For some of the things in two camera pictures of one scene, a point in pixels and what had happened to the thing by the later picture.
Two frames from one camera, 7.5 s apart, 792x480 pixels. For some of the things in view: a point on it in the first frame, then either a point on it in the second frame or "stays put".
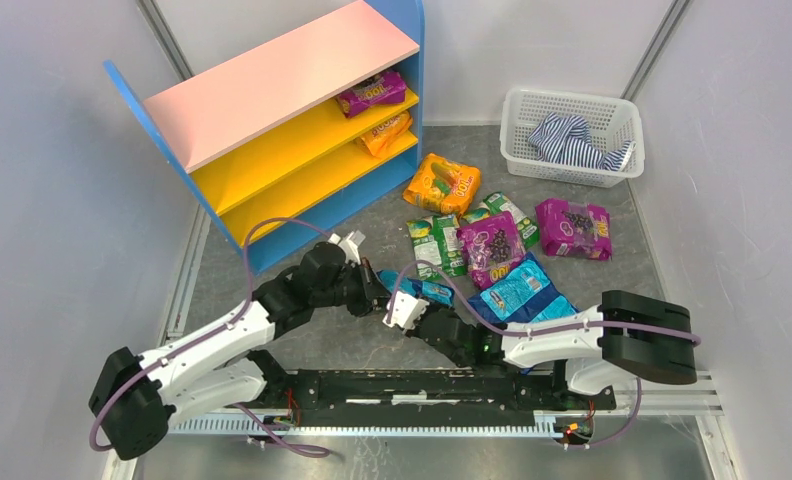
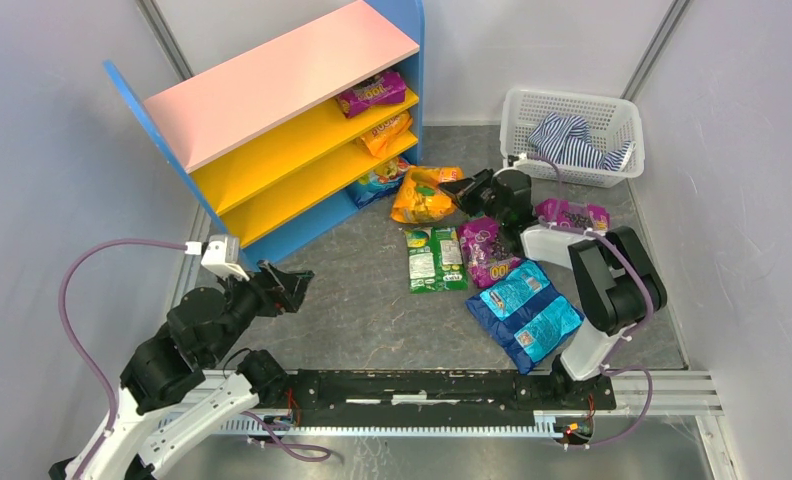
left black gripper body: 363,291 → 273,287
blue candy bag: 429,291 → 381,182
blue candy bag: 526,294 stays put
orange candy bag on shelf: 377,140 stays put
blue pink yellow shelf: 291,140 stays put
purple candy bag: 386,88 stays put
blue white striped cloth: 568,139 stays put
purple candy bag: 577,229 stays put
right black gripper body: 424,323 → 474,192
